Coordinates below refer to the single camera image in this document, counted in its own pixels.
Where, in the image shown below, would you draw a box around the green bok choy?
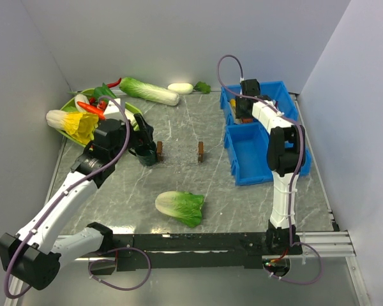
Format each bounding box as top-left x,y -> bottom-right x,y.
93,83 -> 117,101

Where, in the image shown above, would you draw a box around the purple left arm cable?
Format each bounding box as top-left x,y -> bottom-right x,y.
3,95 -> 130,299

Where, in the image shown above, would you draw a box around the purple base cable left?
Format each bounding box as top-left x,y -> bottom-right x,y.
87,245 -> 152,291

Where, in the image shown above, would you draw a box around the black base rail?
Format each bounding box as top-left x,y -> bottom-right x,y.
112,232 -> 303,272

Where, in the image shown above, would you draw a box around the long green napa cabbage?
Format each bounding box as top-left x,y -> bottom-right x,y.
119,77 -> 180,106

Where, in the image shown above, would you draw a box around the aluminium frame rail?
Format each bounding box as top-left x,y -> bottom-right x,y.
4,231 -> 356,299

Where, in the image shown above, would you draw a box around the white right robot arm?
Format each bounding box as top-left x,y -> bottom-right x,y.
237,78 -> 305,254

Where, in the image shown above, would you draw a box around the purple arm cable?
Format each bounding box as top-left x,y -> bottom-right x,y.
217,54 -> 306,246
3,95 -> 130,299

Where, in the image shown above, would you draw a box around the green napa cabbage front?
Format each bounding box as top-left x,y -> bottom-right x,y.
155,191 -> 204,228

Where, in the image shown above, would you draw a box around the green radish leaf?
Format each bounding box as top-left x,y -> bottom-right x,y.
193,81 -> 211,94

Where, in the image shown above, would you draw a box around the light green tray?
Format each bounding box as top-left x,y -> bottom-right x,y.
57,88 -> 142,147

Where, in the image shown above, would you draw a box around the white radish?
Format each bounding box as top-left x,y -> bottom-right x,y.
167,83 -> 194,95

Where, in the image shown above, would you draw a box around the orange carrot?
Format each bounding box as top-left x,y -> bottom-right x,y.
77,101 -> 105,120

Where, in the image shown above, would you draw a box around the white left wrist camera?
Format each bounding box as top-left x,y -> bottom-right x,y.
103,101 -> 124,120

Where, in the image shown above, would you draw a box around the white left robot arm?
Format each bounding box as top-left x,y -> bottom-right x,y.
0,119 -> 139,290

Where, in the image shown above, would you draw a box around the clear acrylic holder brown ends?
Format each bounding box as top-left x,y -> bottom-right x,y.
156,140 -> 204,163

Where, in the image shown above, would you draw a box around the dark green mug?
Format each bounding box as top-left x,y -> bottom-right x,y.
128,142 -> 158,166

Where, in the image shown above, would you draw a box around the red chili pepper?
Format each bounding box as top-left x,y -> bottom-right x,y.
107,78 -> 122,88

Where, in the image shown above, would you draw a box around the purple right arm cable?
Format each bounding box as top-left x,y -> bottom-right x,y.
217,54 -> 306,246

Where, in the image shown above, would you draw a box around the yellow napa cabbage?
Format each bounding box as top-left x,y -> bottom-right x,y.
46,110 -> 99,145

